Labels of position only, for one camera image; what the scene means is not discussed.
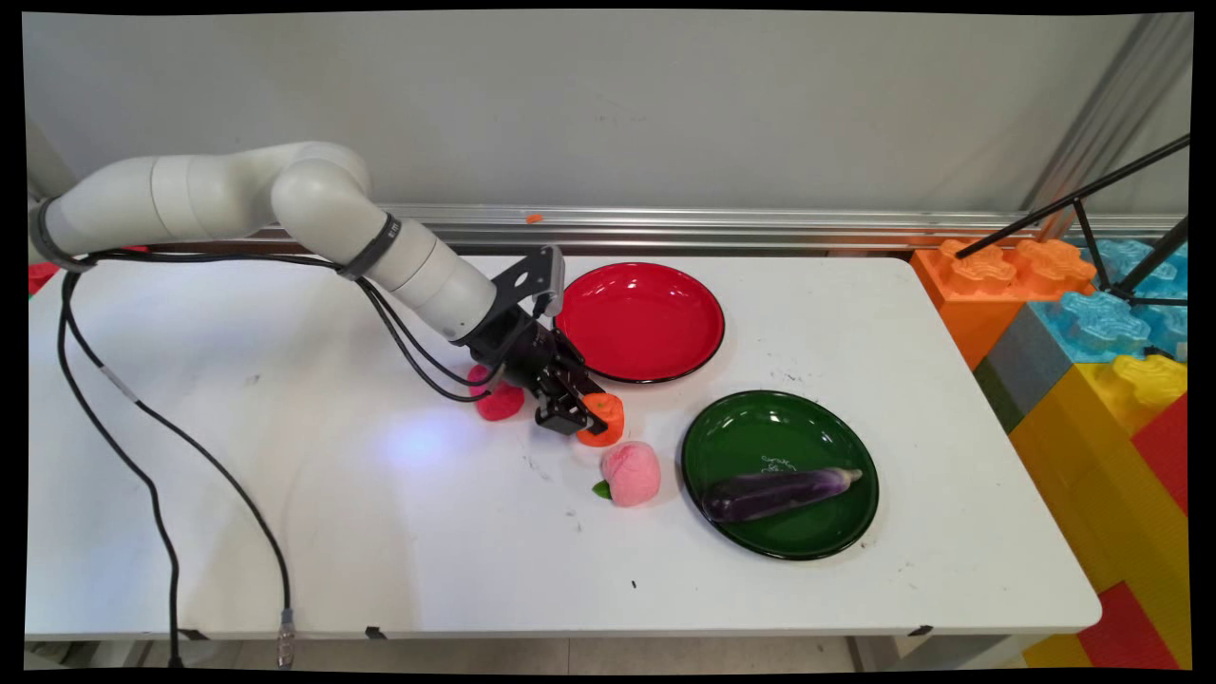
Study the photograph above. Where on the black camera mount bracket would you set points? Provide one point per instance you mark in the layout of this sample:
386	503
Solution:
518	280

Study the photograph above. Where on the aluminium rail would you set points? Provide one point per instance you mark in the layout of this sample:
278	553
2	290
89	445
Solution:
807	228

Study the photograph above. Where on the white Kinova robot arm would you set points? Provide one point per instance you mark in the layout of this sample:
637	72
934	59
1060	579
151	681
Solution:
313	199

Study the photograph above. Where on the red round plate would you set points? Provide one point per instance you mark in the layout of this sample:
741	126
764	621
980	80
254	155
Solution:
646	323

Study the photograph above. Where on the orange toy fruit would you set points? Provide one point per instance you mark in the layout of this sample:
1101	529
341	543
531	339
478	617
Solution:
610	423

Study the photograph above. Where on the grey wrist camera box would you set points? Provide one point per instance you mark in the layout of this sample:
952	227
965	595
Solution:
554	280

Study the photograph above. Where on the red object behind table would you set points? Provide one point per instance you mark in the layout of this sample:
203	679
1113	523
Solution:
40	275

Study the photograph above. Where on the purple toy eggplant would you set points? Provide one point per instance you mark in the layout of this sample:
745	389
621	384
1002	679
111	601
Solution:
769	492

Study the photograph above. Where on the red foam block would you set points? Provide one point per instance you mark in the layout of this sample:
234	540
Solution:
1167	451

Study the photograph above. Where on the dark green round plate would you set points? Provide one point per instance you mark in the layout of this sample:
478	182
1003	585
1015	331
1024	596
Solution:
817	527

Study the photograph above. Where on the grey foam block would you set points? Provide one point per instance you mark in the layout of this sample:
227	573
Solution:
1021	366

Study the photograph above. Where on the giant coloured building blocks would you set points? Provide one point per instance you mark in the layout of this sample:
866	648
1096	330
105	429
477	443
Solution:
1092	475

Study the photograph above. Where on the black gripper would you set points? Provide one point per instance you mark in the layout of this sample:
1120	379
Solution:
527	356

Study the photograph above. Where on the blue foam block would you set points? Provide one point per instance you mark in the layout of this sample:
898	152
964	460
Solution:
1102	328

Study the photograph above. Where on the orange foam block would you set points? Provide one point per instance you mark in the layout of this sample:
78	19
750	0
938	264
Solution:
978	294

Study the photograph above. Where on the red toy apple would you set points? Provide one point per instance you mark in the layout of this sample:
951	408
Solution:
502	404

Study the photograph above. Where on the black tripod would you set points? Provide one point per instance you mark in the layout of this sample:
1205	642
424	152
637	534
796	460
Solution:
1083	201

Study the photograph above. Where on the slanted aluminium post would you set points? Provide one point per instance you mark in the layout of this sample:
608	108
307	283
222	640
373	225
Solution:
1111	114

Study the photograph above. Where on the pink toy peach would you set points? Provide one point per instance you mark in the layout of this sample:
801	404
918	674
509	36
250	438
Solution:
632	473

